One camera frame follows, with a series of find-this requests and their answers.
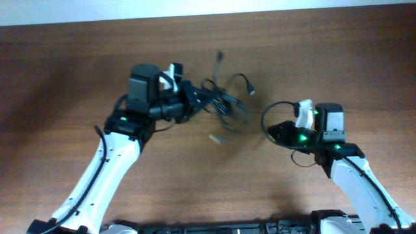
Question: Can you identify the left camera black cable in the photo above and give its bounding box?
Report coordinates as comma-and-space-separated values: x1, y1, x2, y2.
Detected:
38, 125, 108, 234

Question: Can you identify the right camera black cable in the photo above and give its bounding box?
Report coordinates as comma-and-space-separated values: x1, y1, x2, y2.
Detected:
260, 101, 404, 231

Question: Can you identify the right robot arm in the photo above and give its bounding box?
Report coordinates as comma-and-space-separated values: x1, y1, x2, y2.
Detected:
261, 99, 415, 233

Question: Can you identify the camera black cable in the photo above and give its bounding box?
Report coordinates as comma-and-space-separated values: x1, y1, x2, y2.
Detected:
38, 125, 108, 234
260, 101, 404, 231

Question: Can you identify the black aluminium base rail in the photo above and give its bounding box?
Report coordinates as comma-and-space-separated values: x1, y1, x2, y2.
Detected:
99, 210, 366, 234

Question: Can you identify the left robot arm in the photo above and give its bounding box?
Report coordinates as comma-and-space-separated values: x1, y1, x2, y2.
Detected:
27, 63, 213, 233

